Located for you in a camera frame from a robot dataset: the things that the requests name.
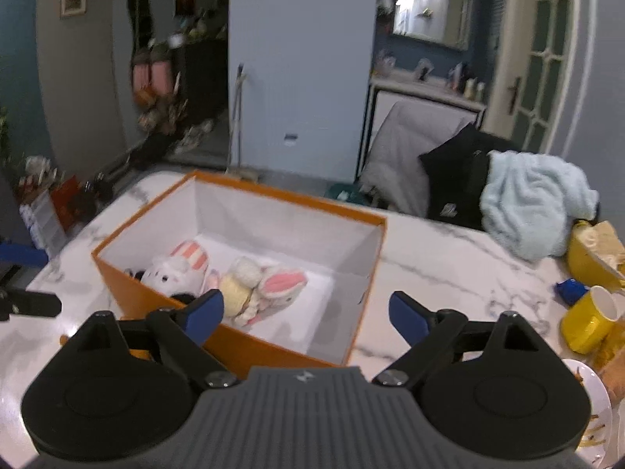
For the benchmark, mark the mop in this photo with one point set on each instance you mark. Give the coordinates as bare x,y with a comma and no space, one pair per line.
238,107

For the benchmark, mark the small framed picture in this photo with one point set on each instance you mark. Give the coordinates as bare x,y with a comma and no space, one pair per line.
73,4

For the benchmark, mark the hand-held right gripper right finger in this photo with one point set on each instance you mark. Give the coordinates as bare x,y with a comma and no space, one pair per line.
407,317

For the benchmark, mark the clear plastic drawer unit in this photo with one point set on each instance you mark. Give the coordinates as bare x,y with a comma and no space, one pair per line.
44,224

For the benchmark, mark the cream bottle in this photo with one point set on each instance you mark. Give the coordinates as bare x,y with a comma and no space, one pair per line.
469,89

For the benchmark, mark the glazed door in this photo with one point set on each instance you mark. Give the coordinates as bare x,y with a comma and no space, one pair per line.
537,58

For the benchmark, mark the wall mirror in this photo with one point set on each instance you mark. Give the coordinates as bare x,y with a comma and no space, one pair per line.
434,5

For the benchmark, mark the teal bin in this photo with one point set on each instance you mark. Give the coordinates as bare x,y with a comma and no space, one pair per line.
342,191

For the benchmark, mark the cream and pink bunny plush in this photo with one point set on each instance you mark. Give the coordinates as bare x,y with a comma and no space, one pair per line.
283,283

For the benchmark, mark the orange storage box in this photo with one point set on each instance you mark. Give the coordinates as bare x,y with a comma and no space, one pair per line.
117,278

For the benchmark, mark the yellow mug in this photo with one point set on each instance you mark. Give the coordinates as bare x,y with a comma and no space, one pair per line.
583,322

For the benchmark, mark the white plate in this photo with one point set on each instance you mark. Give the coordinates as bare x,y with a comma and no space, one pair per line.
593,391

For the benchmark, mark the grey quilted chair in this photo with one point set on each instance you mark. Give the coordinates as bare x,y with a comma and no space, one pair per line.
395,156

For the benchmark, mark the dark sideboard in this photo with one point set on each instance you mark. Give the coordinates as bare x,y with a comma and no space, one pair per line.
202,78

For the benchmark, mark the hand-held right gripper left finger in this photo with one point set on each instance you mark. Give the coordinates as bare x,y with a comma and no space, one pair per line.
207,312

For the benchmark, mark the yellow bowl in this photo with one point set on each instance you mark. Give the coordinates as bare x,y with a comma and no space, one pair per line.
583,260

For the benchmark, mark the white vanity cabinet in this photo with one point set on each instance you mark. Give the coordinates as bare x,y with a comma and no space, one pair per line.
390,95

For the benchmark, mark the light blue fleece blanket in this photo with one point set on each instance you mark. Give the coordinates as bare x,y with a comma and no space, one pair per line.
532,200

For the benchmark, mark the small blue cap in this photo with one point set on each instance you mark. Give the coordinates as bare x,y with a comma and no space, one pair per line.
569,292

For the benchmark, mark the black jacket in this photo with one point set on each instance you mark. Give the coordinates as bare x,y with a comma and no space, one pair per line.
459,180

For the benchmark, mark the red box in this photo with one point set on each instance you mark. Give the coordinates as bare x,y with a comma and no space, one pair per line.
66,195

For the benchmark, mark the white plush rabbit striped ears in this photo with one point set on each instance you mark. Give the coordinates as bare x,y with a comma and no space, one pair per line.
168,273

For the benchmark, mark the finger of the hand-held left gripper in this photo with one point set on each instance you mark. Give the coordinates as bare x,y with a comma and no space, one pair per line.
29,303
22,253

